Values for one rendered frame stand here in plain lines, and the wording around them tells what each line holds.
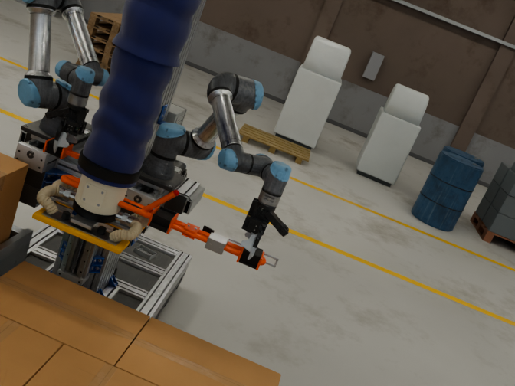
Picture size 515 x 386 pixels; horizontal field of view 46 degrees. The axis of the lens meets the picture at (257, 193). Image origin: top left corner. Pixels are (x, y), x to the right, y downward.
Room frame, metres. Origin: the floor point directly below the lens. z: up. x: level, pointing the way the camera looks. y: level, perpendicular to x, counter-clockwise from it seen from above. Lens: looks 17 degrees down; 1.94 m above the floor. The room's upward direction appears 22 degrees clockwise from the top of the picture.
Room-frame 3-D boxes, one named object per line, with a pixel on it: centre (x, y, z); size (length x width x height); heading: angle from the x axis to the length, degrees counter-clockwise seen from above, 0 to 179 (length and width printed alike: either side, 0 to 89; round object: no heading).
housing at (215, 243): (2.08, 0.07, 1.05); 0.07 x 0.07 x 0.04; 89
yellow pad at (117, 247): (2.00, 0.54, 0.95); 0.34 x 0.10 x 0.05; 89
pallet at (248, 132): (8.43, 0.03, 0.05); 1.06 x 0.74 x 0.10; 88
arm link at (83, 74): (2.36, 0.81, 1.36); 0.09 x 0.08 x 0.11; 57
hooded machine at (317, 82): (9.48, -0.22, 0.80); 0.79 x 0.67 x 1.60; 179
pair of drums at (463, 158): (8.21, -2.36, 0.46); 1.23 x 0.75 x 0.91; 178
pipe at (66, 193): (2.09, 0.54, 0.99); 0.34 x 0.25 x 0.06; 89
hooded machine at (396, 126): (9.18, -1.54, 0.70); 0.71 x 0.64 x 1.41; 179
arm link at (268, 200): (2.08, -0.05, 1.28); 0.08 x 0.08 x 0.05
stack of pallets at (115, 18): (8.68, 2.51, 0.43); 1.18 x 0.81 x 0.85; 175
